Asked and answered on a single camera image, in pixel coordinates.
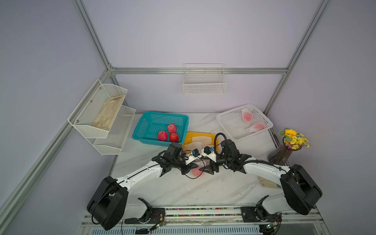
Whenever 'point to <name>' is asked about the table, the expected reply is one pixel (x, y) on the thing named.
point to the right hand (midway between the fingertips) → (202, 163)
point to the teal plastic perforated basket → (150, 124)
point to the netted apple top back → (246, 115)
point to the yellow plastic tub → (188, 136)
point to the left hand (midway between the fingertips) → (194, 165)
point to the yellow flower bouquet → (293, 140)
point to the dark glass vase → (281, 154)
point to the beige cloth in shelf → (108, 111)
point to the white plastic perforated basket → (243, 121)
